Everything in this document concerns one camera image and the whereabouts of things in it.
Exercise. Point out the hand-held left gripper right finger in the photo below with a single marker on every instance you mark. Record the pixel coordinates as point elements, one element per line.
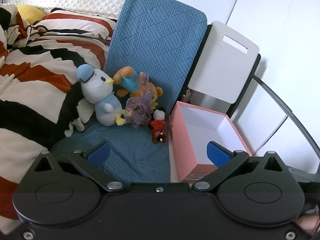
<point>217,155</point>

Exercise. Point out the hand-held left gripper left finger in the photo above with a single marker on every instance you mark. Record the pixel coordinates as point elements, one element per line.
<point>98,153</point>

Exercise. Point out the pink cardboard box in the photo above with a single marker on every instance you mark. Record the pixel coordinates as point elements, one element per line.
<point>180,142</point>

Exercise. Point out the red tiger toy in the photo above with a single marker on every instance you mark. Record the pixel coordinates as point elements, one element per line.
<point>157,127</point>

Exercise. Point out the orange bear plush blue shirt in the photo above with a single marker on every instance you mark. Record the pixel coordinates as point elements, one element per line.
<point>130,82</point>

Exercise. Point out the white duck plush blue hat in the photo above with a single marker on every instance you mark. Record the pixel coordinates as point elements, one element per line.
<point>100,90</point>

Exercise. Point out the small panda plush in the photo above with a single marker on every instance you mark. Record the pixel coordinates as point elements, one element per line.
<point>159,114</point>

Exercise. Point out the grey curved tube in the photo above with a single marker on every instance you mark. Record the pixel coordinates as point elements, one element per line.
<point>293,116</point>

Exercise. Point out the white cardboard box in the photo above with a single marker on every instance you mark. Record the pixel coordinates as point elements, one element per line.
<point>225,67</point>

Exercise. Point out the orange black white striped blanket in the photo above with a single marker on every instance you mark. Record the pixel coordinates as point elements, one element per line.
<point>32,80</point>

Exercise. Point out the blue textured mat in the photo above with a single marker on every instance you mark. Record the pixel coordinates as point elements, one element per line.
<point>155,42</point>

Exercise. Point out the yellow cushion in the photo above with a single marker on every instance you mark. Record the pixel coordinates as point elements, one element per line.
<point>30,13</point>

